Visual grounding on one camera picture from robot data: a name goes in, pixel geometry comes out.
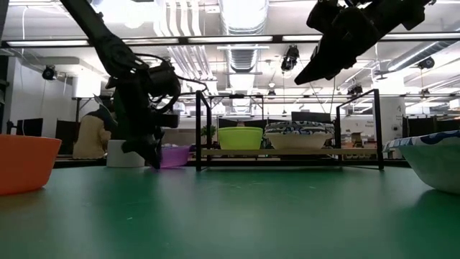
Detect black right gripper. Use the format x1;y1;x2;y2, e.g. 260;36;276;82
294;0;382;86

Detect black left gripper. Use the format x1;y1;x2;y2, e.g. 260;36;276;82
114;71;165;171

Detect purple plastic bowl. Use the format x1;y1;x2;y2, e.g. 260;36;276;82
159;144;192;169

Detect yellow translucent plastic bowl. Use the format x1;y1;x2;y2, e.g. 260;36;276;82
218;130;263;151

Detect white plant pot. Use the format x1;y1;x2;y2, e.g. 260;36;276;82
106;139;147;168

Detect black computer monitor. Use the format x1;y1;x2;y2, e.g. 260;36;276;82
290;111;332;124
15;117;45;138

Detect small green background plant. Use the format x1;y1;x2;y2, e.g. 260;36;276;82
201;124;218;143

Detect green snake plant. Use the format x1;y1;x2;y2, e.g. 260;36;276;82
93;94;109;109

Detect black partition panel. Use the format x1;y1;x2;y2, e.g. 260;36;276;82
55;119;82;154

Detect white pillar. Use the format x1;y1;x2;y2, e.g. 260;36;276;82
380;96;408;160

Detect orange plastic bowl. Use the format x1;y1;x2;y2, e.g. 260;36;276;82
0;134;63;197

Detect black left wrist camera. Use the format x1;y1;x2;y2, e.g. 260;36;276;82
157;111;180;129

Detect black wire dish rack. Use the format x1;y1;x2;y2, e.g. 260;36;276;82
195;88;385;172

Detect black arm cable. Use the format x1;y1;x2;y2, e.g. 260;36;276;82
135;53;210;113

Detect silver ventilation duct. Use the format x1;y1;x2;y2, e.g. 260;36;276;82
218;0;270;73

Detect black overhead frame bar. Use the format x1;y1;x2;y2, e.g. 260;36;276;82
1;32;460;49

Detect black vertical post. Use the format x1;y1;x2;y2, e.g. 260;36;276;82
0;53;10;135

